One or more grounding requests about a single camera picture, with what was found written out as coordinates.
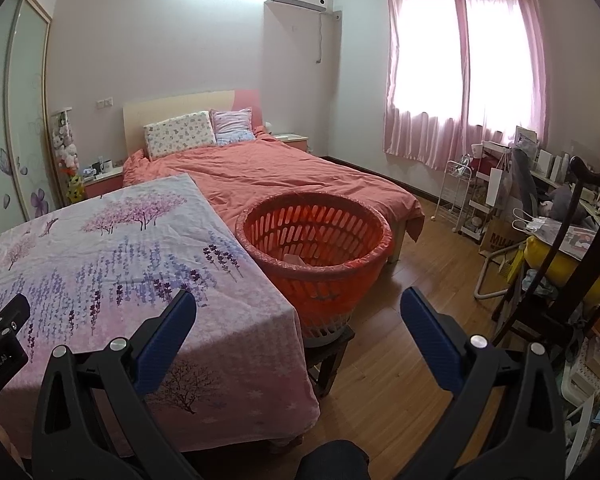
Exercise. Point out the person's dark trouser leg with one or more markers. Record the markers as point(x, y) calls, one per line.
point(335, 462)

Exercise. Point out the white mug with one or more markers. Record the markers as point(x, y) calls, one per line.
point(107, 164)

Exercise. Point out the white pipe cover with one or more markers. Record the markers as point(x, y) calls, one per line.
point(321, 35)

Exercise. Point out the dark wooden chair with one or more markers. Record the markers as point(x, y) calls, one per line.
point(555, 285)

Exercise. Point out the brown paper bag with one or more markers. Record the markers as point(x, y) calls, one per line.
point(500, 237)

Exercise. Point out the bed with pink duvet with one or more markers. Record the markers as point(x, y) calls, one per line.
point(290, 172)

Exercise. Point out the pink striped pillow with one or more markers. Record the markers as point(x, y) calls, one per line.
point(232, 124)

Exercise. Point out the stuffed toys hanging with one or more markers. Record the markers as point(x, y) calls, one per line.
point(65, 142)

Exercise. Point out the pink curtain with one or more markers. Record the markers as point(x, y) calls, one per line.
point(425, 135)
point(525, 120)

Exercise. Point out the printed magazine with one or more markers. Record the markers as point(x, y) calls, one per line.
point(580, 240)

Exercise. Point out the yellow cushion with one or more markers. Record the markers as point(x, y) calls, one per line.
point(565, 267)

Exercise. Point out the cluttered white desk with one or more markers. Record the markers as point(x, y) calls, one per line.
point(555, 175)

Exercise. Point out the white shelf trolley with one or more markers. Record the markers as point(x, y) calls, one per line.
point(480, 215)

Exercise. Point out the beige pink headboard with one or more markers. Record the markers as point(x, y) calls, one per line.
point(180, 105)

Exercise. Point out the orange plastic laundry basket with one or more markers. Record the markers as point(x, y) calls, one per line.
point(330, 285)

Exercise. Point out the flower print wardrobe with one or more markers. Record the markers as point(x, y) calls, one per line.
point(20, 125)

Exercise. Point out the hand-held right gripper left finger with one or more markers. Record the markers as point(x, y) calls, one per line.
point(164, 347)

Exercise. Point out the pink nightstand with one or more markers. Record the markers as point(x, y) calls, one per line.
point(291, 141)
point(102, 185)

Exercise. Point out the floral printed tablecloth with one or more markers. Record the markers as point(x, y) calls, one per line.
point(130, 250)

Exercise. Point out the white wall socket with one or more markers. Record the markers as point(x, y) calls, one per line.
point(104, 104)

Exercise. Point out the dark wooden stool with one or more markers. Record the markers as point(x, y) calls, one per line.
point(332, 357)

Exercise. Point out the white plastic bag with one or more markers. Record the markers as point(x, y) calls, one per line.
point(537, 222)

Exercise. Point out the floral white pillow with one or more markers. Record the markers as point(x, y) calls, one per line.
point(180, 135)

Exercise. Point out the white paper bag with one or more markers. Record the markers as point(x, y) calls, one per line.
point(495, 187)

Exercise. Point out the yellow green plush toy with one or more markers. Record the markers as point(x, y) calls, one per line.
point(75, 187)

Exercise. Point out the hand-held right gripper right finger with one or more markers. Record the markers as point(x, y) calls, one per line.
point(430, 345)

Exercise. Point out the cluttered white storage shelf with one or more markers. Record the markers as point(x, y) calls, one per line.
point(590, 365)

